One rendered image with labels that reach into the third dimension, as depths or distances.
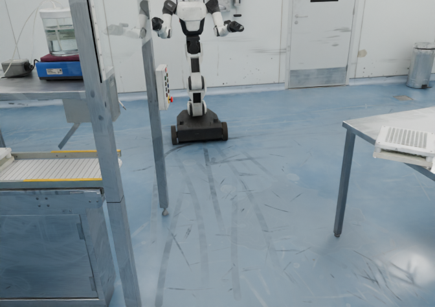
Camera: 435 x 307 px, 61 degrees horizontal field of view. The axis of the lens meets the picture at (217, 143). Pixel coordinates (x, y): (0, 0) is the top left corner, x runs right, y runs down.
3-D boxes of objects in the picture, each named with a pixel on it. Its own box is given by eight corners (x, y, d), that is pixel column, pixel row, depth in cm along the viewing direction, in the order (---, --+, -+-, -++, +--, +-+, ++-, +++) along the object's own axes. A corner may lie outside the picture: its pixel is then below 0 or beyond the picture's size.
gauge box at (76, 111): (120, 113, 175) (114, 72, 167) (114, 122, 166) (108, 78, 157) (75, 114, 176) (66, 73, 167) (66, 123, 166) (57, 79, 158)
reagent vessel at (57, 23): (93, 48, 155) (85, 1, 147) (81, 56, 142) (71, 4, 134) (57, 49, 156) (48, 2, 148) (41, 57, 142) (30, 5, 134)
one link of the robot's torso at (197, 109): (187, 111, 407) (185, 74, 373) (205, 109, 409) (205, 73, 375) (188, 120, 396) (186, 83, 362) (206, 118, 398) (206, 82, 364)
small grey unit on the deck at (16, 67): (39, 72, 158) (35, 57, 155) (31, 76, 152) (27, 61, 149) (11, 73, 158) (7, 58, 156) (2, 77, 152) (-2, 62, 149)
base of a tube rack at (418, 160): (432, 146, 181) (434, 141, 180) (432, 168, 162) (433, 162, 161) (379, 137, 192) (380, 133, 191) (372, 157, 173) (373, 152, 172)
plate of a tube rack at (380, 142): (435, 136, 179) (435, 133, 178) (434, 157, 160) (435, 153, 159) (380, 128, 190) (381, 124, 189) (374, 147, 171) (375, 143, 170)
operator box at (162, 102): (170, 102, 252) (167, 63, 241) (167, 110, 237) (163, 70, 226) (162, 102, 252) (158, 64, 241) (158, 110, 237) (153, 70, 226)
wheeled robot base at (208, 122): (174, 122, 436) (171, 94, 422) (217, 118, 441) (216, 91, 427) (175, 144, 379) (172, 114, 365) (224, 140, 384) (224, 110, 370)
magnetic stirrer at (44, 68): (105, 67, 163) (101, 46, 159) (89, 80, 143) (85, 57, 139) (60, 68, 163) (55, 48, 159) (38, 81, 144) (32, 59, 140)
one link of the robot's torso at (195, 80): (188, 90, 380) (184, 45, 376) (204, 89, 382) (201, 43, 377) (188, 89, 365) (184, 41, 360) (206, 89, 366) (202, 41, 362)
